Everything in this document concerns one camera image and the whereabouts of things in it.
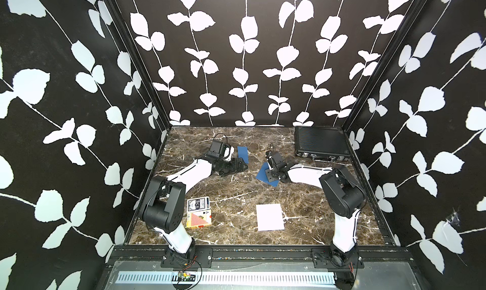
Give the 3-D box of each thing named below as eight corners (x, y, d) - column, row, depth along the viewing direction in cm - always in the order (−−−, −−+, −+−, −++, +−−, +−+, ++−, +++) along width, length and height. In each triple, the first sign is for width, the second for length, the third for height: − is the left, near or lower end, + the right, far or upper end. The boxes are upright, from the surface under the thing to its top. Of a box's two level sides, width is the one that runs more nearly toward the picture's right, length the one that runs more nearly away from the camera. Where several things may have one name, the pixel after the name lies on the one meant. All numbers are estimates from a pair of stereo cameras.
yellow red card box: (187, 229, 83) (185, 227, 81) (187, 213, 87) (186, 212, 85) (211, 225, 84) (211, 223, 82) (211, 210, 89) (210, 208, 87)
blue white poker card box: (187, 213, 88) (186, 211, 86) (188, 200, 91) (187, 198, 90) (209, 210, 89) (209, 208, 87) (209, 198, 92) (209, 196, 91)
